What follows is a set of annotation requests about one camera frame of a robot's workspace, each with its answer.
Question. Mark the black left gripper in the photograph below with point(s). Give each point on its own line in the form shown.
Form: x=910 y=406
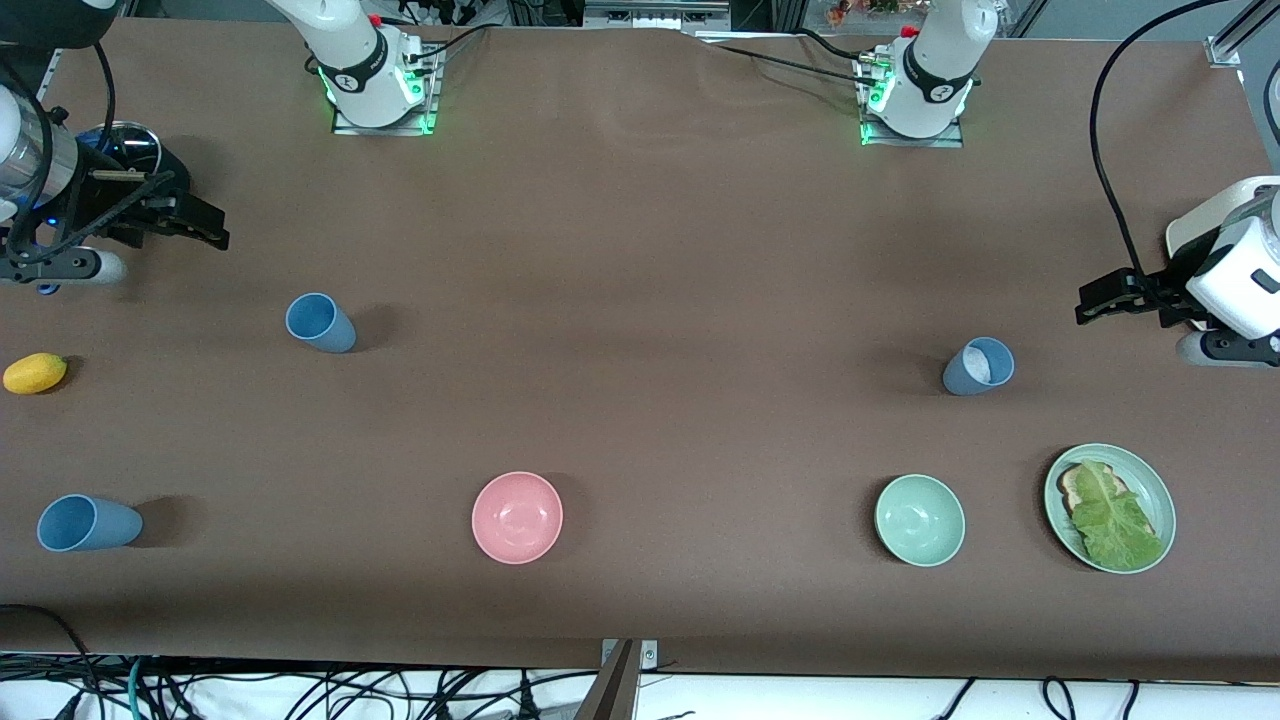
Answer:
x=1158 y=291

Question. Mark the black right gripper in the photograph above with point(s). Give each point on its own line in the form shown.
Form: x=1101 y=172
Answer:
x=112 y=198

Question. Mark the blue cup holding white tissue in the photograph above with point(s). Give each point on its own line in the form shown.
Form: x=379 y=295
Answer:
x=958 y=380

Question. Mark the blue plastic cup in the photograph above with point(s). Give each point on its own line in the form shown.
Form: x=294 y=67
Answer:
x=330 y=330
x=100 y=525

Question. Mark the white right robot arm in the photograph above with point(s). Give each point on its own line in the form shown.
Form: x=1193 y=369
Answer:
x=350 y=45

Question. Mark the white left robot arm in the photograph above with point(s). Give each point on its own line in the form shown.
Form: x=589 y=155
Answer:
x=940 y=50

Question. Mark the crumpled white tissue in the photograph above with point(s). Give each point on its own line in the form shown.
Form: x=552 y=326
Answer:
x=978 y=364

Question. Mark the pale green plate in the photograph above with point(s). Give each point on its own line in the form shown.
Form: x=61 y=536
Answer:
x=1152 y=482

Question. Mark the slice of bread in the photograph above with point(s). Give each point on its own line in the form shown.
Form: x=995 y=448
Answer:
x=1072 y=490

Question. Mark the yellow lemon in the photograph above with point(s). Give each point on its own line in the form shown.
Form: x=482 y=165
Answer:
x=35 y=373

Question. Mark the green lettuce leaf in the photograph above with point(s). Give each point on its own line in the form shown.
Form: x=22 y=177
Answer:
x=1115 y=525

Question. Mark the pale green bowl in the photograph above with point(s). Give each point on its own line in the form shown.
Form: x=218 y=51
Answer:
x=920 y=520

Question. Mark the pink bowl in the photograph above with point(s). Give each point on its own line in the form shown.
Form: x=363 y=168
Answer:
x=517 y=517

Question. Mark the brown table cover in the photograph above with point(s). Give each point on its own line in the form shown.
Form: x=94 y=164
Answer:
x=650 y=300

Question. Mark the dark metal table leg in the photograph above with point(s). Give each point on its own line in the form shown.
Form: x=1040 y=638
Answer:
x=612 y=690

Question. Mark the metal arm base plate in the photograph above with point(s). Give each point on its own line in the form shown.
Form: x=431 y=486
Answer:
x=930 y=143
x=385 y=130

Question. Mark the aluminium frame profile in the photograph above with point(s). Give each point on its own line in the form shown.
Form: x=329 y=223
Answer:
x=1240 y=35

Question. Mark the aluminium rack frame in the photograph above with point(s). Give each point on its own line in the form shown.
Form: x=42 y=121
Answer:
x=655 y=14

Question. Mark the metal table bracket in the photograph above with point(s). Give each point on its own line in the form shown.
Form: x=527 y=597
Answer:
x=648 y=654

